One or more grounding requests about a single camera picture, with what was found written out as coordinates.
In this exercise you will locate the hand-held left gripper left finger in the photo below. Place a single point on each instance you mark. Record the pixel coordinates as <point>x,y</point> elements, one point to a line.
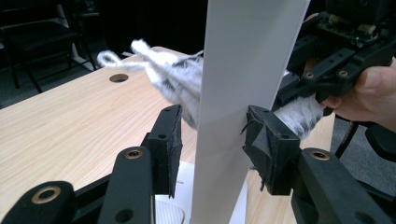
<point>163,155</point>

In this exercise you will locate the white grey patterned cloth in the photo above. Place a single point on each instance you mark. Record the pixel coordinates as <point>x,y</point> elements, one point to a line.
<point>177,77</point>

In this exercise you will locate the black folding chair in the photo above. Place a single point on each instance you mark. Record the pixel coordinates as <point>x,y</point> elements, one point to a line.
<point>34,37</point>

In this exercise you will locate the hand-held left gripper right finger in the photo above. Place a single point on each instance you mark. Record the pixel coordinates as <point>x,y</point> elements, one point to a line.
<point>280,161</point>

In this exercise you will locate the white desk lamp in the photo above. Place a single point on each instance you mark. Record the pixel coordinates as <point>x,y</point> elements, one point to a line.
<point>246,77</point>

